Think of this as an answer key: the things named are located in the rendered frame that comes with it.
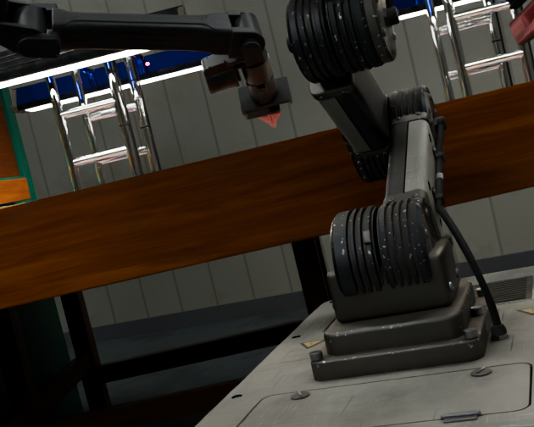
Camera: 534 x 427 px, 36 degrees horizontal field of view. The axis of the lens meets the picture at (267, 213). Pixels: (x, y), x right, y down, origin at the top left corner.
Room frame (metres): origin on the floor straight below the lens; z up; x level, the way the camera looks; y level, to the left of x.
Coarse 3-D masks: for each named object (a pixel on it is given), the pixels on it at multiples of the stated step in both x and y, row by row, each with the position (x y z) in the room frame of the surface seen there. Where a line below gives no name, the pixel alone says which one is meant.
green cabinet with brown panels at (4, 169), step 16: (0, 96) 2.79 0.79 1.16; (0, 112) 2.76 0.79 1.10; (0, 128) 2.73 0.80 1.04; (16, 128) 2.84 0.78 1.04; (0, 144) 2.69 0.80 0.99; (16, 144) 2.80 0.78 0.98; (0, 160) 2.65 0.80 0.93; (16, 160) 2.80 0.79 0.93; (0, 176) 2.62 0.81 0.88; (16, 176) 2.72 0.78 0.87
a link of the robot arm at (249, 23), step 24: (48, 24) 1.45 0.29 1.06; (72, 24) 1.40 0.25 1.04; (96, 24) 1.41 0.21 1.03; (120, 24) 1.42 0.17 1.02; (144, 24) 1.43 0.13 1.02; (168, 24) 1.44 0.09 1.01; (192, 24) 1.45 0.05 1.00; (216, 24) 1.46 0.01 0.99; (240, 24) 1.48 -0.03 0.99; (24, 48) 1.37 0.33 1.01; (48, 48) 1.38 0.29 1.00; (72, 48) 1.42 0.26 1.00; (96, 48) 1.44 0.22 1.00; (120, 48) 1.44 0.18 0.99; (144, 48) 1.45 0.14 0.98; (168, 48) 1.46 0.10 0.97; (192, 48) 1.47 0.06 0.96; (216, 48) 1.47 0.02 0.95; (240, 48) 1.48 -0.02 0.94
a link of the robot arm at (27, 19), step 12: (0, 0) 1.34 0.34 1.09; (12, 0) 1.41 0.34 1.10; (0, 12) 1.35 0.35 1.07; (12, 12) 1.42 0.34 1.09; (24, 12) 1.40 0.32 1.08; (36, 12) 1.41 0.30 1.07; (0, 24) 1.35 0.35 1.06; (12, 24) 1.36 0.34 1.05; (24, 24) 1.37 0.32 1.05; (36, 24) 1.38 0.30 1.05; (0, 36) 1.37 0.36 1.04; (12, 36) 1.37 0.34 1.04; (12, 48) 1.39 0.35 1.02
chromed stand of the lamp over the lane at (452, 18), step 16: (448, 0) 1.92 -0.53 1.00; (448, 16) 1.92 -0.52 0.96; (464, 16) 1.92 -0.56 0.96; (512, 16) 1.92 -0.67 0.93; (448, 32) 1.93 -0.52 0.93; (528, 48) 1.91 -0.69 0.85; (464, 64) 1.92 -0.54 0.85; (480, 64) 1.92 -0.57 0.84; (528, 64) 1.91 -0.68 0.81; (464, 80) 1.92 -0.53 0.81; (528, 80) 1.91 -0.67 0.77; (464, 96) 1.92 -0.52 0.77
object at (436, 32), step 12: (432, 0) 2.16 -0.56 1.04; (492, 0) 2.16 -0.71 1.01; (432, 12) 2.16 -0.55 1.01; (432, 24) 2.16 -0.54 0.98; (468, 24) 2.15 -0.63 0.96; (480, 24) 2.16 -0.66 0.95; (492, 24) 2.15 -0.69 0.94; (432, 36) 2.17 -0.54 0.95; (492, 36) 2.15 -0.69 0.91; (504, 48) 2.16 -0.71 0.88; (444, 60) 2.16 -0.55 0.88; (444, 72) 2.16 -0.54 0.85; (456, 72) 2.16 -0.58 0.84; (468, 72) 2.16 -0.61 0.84; (480, 72) 2.16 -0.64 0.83; (504, 72) 2.15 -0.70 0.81; (444, 84) 2.16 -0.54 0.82; (504, 84) 2.15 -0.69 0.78
